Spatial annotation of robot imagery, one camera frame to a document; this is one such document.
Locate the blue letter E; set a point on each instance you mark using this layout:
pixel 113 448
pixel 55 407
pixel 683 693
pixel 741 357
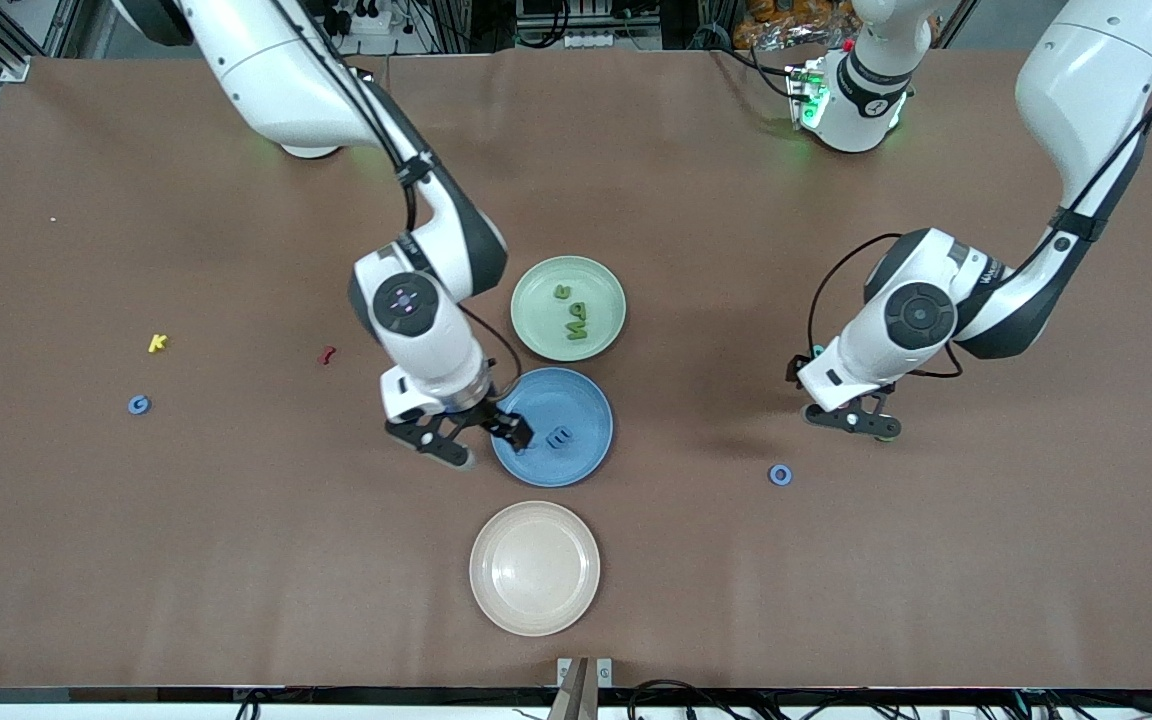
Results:
pixel 559 438

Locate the green letter Z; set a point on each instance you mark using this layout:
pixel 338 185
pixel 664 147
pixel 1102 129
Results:
pixel 576 330

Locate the green number nine piece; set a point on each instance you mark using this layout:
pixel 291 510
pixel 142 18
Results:
pixel 578 310

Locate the blue letter G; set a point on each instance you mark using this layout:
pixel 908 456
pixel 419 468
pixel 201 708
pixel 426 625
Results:
pixel 132 405

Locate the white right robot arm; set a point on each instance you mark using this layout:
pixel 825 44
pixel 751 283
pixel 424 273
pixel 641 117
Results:
pixel 436 340

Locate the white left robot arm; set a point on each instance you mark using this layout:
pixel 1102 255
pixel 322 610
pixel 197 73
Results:
pixel 1076 100

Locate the blue round plate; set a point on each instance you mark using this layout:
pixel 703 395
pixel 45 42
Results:
pixel 576 465

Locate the small red letter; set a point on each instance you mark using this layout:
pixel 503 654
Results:
pixel 327 355

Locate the blue letter O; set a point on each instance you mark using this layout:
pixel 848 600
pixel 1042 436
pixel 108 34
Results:
pixel 772 475

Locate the beige round plate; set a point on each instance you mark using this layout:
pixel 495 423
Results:
pixel 534 568

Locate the light green round plate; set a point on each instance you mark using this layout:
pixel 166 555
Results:
pixel 606 300

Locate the yellow letter K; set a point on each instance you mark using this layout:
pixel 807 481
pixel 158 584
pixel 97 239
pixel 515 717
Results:
pixel 156 344

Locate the orange foil snack bag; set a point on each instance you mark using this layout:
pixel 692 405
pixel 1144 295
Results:
pixel 786 25

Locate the white power strip with plugs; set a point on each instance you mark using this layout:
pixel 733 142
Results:
pixel 366 15

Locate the long white power strip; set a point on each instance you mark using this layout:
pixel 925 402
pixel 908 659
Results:
pixel 591 40

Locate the small metal mounting bracket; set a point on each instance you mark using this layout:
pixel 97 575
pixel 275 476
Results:
pixel 584 675

